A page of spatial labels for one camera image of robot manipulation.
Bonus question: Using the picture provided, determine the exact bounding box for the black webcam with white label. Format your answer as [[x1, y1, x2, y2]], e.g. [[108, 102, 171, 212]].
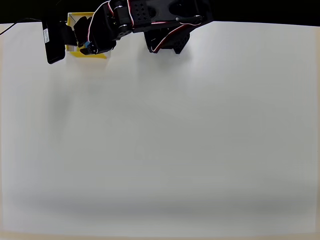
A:
[[41, 19, 76, 65]]

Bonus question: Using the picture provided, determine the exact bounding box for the thin black table cable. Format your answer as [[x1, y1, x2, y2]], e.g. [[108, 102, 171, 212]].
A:
[[0, 17, 43, 36]]

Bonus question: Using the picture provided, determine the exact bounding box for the yellow open cardboard box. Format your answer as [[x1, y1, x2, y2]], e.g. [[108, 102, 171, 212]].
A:
[[65, 11, 108, 60]]

